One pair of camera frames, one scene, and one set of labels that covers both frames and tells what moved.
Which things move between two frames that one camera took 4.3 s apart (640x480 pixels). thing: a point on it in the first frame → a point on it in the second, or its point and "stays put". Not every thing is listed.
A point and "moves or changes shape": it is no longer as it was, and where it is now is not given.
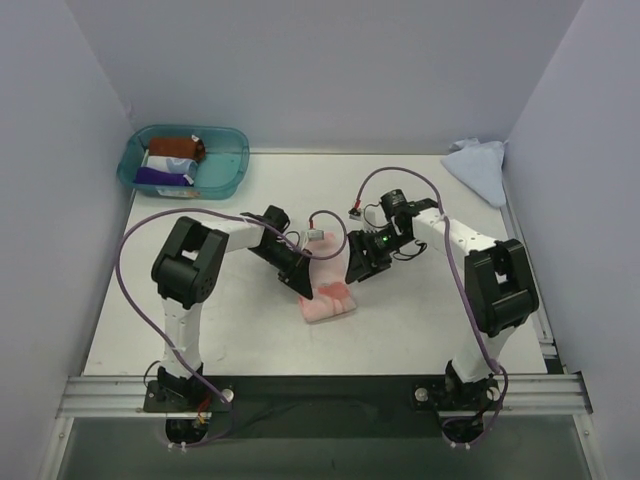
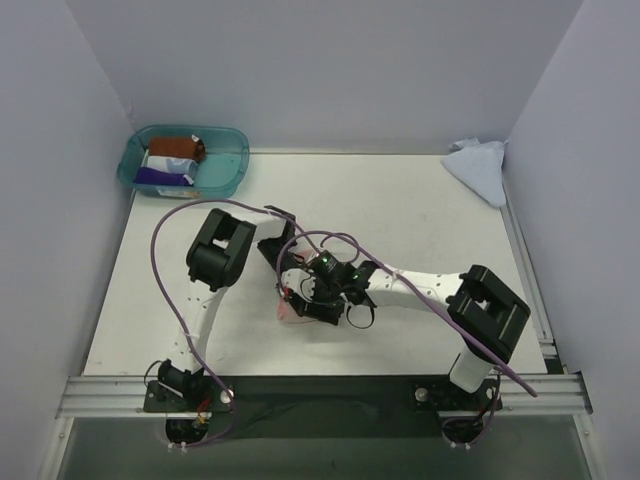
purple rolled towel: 152,176 stays put
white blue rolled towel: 182,166 stays put
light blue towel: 479,165 stays put
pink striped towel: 331,295 moves or changes shape
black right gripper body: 369,258 → 310,306
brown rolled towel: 177,146 stays put
